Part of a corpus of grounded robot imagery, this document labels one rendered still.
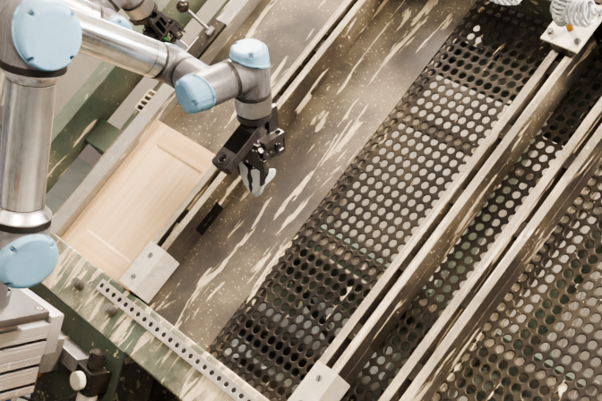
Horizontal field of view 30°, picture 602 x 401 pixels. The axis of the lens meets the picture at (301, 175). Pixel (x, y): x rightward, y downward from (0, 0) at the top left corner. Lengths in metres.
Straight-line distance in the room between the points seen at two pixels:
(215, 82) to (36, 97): 0.37
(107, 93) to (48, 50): 1.35
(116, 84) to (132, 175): 0.36
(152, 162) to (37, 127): 1.04
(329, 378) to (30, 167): 0.79
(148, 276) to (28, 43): 0.99
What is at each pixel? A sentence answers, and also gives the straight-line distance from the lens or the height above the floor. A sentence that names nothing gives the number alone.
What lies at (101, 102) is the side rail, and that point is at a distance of 3.25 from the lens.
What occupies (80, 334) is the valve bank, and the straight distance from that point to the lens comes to 2.84.
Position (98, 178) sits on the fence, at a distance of 3.04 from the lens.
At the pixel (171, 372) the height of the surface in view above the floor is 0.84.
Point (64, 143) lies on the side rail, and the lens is 3.23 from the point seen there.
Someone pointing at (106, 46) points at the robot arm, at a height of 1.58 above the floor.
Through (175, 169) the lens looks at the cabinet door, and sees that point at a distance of 2.94.
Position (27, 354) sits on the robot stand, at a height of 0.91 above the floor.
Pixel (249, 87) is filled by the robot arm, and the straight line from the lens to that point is 2.20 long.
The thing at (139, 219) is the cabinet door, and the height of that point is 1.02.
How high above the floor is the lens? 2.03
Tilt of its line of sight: 16 degrees down
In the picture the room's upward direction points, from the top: 17 degrees clockwise
